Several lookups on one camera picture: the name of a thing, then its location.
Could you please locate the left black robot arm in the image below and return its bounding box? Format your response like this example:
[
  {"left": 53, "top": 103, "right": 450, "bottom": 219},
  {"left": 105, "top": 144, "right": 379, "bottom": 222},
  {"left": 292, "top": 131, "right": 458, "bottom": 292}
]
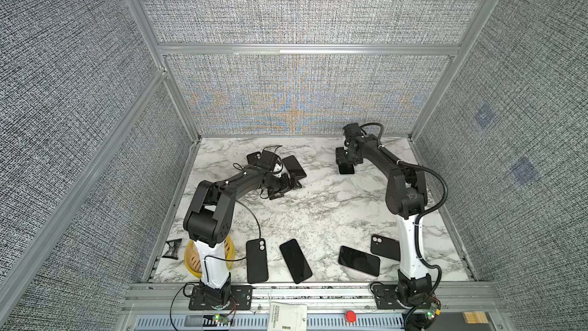
[{"left": 183, "top": 165, "right": 302, "bottom": 304}]

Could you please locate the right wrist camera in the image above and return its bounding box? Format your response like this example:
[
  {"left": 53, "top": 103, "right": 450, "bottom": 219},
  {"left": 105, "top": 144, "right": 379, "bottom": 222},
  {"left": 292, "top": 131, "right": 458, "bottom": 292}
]
[{"left": 343, "top": 123, "right": 365, "bottom": 146}]

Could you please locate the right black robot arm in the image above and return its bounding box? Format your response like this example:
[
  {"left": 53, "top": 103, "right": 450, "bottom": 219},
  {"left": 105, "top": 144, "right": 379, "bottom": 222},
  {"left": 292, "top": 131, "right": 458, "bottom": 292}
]
[{"left": 336, "top": 127, "right": 433, "bottom": 307}]

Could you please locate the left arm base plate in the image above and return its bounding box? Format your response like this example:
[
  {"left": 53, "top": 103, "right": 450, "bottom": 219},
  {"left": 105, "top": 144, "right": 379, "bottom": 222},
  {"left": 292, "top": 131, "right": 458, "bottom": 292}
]
[{"left": 188, "top": 285, "right": 253, "bottom": 311}]

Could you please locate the small black clip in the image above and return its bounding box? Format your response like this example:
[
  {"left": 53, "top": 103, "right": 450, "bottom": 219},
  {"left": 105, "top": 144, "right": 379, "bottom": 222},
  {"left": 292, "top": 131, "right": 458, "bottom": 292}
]
[{"left": 162, "top": 238, "right": 182, "bottom": 261}]

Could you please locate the black phone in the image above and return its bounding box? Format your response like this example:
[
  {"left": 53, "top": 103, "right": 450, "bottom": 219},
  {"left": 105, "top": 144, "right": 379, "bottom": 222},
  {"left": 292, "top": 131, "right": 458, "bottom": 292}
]
[
  {"left": 282, "top": 155, "right": 307, "bottom": 180},
  {"left": 338, "top": 246, "right": 381, "bottom": 277},
  {"left": 280, "top": 239, "right": 312, "bottom": 284}
]

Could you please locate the red emergency button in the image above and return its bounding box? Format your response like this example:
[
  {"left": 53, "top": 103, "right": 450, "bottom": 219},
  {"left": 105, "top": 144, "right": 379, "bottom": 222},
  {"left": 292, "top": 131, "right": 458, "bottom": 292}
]
[{"left": 345, "top": 310, "right": 357, "bottom": 323}]

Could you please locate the wooden block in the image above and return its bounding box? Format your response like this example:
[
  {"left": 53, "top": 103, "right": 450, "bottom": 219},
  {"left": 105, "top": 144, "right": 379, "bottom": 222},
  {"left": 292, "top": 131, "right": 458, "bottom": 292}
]
[{"left": 462, "top": 311, "right": 489, "bottom": 325}]

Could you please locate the white paper label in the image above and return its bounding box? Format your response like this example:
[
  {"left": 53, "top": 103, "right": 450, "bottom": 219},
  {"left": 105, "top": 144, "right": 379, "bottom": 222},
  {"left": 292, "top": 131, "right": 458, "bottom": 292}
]
[{"left": 267, "top": 302, "right": 308, "bottom": 331}]

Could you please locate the black case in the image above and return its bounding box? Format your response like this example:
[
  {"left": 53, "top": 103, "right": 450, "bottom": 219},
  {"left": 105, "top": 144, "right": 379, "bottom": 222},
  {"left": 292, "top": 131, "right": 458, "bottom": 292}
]
[
  {"left": 370, "top": 234, "right": 401, "bottom": 262},
  {"left": 246, "top": 238, "right": 269, "bottom": 284},
  {"left": 247, "top": 151, "right": 261, "bottom": 165}
]

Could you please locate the black phone screen up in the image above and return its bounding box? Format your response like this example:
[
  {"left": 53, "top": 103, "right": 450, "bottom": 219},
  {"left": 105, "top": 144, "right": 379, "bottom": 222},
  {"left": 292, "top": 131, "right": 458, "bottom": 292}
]
[{"left": 335, "top": 147, "right": 355, "bottom": 175}]

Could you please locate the aluminium frame rail front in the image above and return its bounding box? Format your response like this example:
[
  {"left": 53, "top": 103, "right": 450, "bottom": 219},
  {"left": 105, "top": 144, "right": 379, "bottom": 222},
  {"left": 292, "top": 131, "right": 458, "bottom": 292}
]
[{"left": 122, "top": 281, "right": 506, "bottom": 313}]

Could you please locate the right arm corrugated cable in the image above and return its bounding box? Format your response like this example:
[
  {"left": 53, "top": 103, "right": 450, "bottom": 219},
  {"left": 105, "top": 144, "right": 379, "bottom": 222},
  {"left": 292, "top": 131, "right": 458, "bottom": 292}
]
[{"left": 360, "top": 122, "right": 449, "bottom": 286}]

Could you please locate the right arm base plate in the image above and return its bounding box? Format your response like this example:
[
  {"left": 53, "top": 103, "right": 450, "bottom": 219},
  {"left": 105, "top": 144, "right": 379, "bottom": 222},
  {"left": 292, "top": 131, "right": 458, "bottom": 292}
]
[{"left": 369, "top": 282, "right": 404, "bottom": 310}]

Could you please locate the yellow tape roll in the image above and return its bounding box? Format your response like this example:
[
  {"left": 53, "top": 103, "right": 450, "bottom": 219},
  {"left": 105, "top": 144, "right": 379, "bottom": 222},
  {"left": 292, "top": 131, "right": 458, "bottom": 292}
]
[{"left": 184, "top": 236, "right": 236, "bottom": 279}]

